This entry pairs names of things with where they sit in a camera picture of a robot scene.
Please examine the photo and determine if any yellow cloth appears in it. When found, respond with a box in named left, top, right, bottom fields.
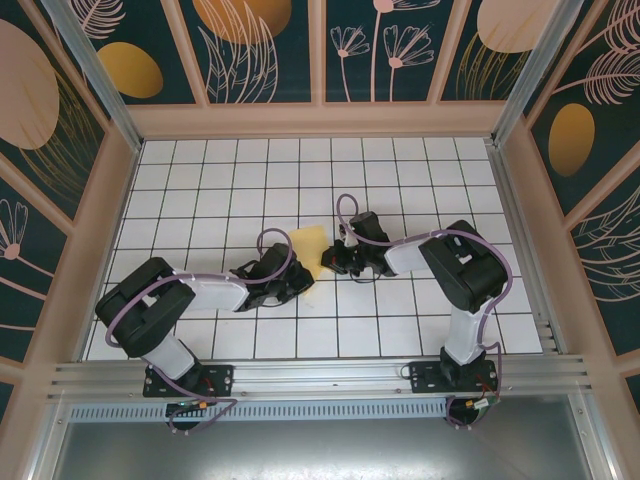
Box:
left=288, top=225, right=334, bottom=304

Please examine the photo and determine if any grey metal sheet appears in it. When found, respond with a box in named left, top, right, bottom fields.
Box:
left=29, top=418, right=616, bottom=480

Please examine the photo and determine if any left small circuit board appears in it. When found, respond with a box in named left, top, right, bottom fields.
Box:
left=164, top=399, right=221, bottom=419

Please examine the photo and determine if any small circuit board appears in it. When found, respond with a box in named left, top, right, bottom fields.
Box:
left=462, top=397, right=501, bottom=415
left=164, top=399, right=221, bottom=419

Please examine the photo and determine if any right small circuit board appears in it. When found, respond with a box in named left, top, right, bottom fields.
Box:
left=462, top=397, right=501, bottom=415

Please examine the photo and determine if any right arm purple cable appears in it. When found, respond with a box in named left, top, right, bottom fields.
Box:
left=335, top=193, right=516, bottom=431

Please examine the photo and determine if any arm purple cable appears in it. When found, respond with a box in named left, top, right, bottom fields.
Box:
left=335, top=193, right=516, bottom=431
left=103, top=228, right=296, bottom=437

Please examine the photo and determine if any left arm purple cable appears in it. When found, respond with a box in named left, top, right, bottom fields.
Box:
left=103, top=228, right=296, bottom=437

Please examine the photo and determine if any long aluminium mounting rail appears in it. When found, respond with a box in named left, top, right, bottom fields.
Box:
left=47, top=353, right=596, bottom=404

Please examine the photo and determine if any grey slotted cable duct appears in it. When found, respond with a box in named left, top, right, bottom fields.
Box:
left=67, top=397, right=571, bottom=422

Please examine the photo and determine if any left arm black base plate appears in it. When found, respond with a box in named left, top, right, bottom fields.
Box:
left=143, top=363, right=236, bottom=399

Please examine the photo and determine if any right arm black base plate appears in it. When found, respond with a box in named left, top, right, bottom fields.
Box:
left=408, top=360, right=501, bottom=396

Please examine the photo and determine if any aluminium side rail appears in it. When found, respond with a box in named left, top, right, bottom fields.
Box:
left=487, top=142, right=571, bottom=356

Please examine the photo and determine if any aluminium frame post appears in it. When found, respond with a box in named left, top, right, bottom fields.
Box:
left=42, top=0, right=146, bottom=154
left=489, top=0, right=586, bottom=147

